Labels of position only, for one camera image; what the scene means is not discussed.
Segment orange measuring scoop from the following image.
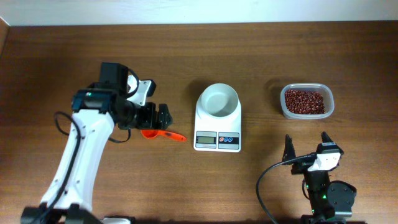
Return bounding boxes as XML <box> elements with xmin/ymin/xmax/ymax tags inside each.
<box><xmin>141</xmin><ymin>129</ymin><xmax>187</xmax><ymax>142</ymax></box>

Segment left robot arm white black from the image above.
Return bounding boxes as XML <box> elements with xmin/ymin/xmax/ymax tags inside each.
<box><xmin>21</xmin><ymin>62</ymin><xmax>172</xmax><ymax>223</ymax></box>

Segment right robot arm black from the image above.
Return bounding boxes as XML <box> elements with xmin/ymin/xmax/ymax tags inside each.
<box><xmin>282</xmin><ymin>132</ymin><xmax>357</xmax><ymax>224</ymax></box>

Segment white digital kitchen scale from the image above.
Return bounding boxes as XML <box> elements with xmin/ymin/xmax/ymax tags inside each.
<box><xmin>193</xmin><ymin>97</ymin><xmax>242</xmax><ymax>152</ymax></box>

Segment clear plastic container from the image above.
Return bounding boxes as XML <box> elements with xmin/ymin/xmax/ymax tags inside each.
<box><xmin>280</xmin><ymin>83</ymin><xmax>335</xmax><ymax>119</ymax></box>

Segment red beans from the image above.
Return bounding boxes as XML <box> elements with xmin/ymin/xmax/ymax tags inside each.
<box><xmin>284</xmin><ymin>90</ymin><xmax>325</xmax><ymax>114</ymax></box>

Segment white round bowl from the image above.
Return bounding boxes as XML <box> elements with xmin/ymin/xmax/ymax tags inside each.
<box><xmin>199</xmin><ymin>83</ymin><xmax>239</xmax><ymax>118</ymax></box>

